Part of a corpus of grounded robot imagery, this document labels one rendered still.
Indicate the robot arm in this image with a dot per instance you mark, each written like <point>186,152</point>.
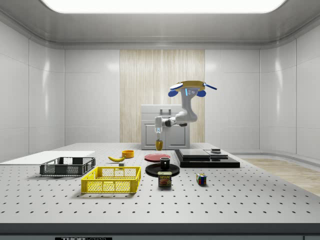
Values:
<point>187,110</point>

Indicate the black stove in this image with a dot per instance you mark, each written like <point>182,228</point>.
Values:
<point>200,160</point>

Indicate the grey cube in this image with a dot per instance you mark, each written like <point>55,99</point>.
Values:
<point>121,164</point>

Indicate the black plate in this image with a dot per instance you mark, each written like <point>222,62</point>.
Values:
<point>152,170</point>

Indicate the white board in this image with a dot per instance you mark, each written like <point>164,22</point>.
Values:
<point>37,156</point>

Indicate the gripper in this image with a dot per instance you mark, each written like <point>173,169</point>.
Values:
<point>158,134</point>

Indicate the puzzle cube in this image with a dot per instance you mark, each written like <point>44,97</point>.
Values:
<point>201,179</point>

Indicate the flat-sided can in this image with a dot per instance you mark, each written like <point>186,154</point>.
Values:
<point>164,179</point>

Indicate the black mug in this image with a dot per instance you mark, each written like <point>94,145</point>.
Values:
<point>165,164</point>

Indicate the yellow basket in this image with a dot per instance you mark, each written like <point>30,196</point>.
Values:
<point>107,186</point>

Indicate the banana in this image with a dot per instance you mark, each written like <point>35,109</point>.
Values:
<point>116,159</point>

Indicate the red plate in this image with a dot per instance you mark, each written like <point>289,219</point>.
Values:
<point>152,157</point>

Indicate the yellow bowl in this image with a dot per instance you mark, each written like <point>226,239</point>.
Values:
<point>127,155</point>

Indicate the dark grey basket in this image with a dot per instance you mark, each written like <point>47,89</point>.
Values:
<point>65,170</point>

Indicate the white cabinet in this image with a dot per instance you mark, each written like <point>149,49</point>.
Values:
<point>150,125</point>

